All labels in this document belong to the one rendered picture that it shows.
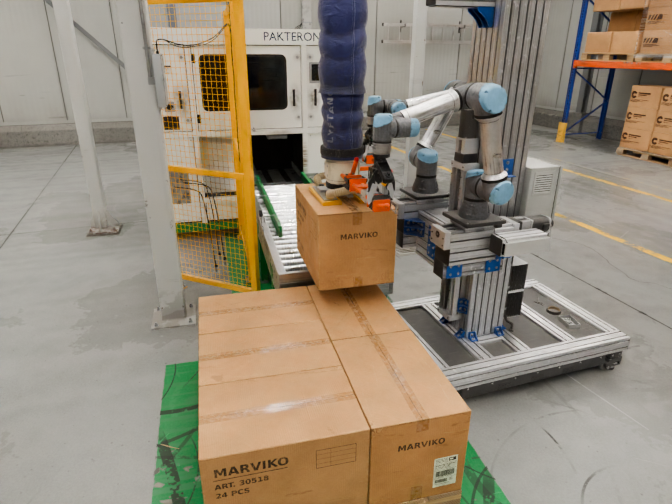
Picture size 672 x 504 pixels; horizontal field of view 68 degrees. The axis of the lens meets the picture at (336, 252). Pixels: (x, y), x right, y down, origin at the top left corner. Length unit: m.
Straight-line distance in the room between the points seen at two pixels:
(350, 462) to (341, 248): 1.00
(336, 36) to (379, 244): 0.99
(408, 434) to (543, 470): 0.90
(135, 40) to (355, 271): 1.84
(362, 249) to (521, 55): 1.20
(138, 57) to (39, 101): 8.31
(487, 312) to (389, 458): 1.32
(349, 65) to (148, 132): 1.42
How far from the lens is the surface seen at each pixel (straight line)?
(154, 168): 3.36
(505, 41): 2.63
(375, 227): 2.44
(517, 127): 2.74
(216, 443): 1.87
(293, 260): 3.18
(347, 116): 2.49
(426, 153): 2.87
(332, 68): 2.46
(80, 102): 5.53
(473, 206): 2.48
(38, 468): 2.86
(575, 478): 2.70
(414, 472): 2.11
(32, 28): 11.47
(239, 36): 3.33
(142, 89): 3.30
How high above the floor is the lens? 1.80
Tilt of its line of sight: 22 degrees down
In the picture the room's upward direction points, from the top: straight up
